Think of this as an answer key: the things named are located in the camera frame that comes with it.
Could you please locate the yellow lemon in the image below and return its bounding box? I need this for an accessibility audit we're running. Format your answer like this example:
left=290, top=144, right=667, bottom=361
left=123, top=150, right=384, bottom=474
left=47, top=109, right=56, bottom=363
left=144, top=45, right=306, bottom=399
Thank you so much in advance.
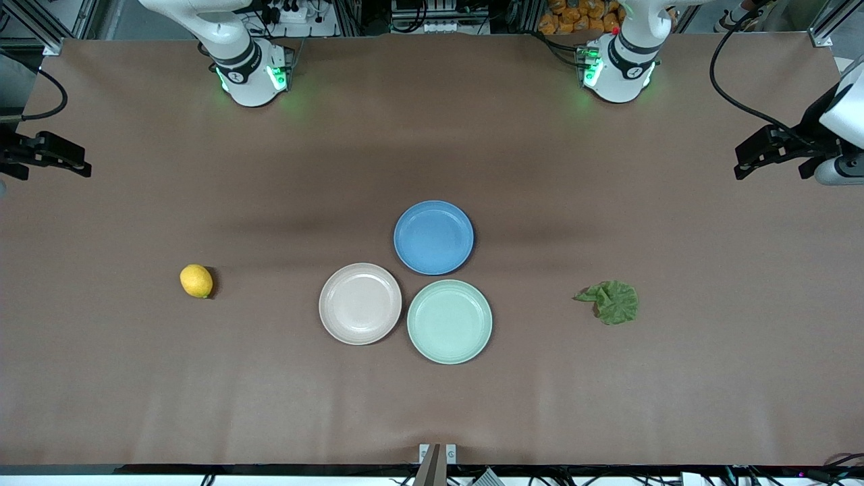
left=180, top=264, right=214, bottom=299

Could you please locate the green lettuce leaf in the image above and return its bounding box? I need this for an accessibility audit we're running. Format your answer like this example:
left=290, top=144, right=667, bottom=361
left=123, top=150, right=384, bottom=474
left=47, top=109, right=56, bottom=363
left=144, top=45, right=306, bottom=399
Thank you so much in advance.
left=574, top=280, right=639, bottom=326

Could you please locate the bag of orange items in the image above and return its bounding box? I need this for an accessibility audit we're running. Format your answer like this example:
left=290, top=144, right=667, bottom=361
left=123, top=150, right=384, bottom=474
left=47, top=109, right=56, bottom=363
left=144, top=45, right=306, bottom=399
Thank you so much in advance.
left=538, top=0, right=677, bottom=36

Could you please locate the white power strip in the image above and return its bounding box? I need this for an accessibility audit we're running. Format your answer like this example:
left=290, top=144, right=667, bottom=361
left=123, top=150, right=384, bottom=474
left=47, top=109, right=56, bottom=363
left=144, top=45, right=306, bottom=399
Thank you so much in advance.
left=269, top=0, right=327, bottom=25

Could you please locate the beige round plate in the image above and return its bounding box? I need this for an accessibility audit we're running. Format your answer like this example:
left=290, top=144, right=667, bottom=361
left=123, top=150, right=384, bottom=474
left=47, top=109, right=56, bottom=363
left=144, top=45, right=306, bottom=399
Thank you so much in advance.
left=319, top=263, right=403, bottom=346

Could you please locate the blue round plate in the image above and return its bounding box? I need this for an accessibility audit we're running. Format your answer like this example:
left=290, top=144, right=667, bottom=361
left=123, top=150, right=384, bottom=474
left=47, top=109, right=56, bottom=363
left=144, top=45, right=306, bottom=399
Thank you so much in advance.
left=394, top=200, right=475, bottom=276

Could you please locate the light green round plate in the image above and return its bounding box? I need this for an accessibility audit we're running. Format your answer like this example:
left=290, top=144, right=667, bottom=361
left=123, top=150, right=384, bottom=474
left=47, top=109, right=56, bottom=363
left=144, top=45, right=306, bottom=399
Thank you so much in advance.
left=406, top=279, right=493, bottom=365

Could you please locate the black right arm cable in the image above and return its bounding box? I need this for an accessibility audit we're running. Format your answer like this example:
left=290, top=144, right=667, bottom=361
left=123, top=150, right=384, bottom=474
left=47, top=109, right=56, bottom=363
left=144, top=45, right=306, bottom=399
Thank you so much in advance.
left=0, top=66, right=69, bottom=123

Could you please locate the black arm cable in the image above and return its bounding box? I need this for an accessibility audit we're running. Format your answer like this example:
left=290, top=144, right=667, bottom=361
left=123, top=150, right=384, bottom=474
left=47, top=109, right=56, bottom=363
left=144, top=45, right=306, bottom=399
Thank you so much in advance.
left=0, top=66, right=69, bottom=123
left=708, top=0, right=821, bottom=148

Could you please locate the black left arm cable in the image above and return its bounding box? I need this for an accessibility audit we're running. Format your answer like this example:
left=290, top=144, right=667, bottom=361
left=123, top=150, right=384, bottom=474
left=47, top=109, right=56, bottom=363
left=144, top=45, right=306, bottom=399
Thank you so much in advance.
left=708, top=0, right=821, bottom=148

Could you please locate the grey camera post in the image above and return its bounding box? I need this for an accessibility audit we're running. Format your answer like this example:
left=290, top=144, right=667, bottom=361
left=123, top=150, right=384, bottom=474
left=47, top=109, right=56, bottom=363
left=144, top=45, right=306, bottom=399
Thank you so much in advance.
left=413, top=443, right=447, bottom=486

